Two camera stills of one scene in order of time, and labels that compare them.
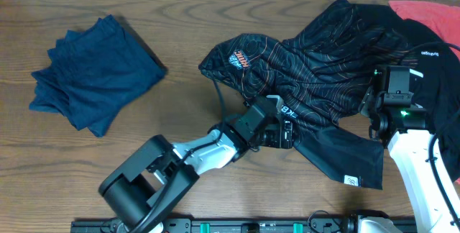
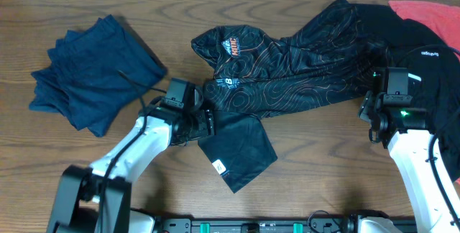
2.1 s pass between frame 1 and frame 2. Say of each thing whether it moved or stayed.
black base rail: stayed
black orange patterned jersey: moved
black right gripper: stayed
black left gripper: moved
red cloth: stayed
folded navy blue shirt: stayed
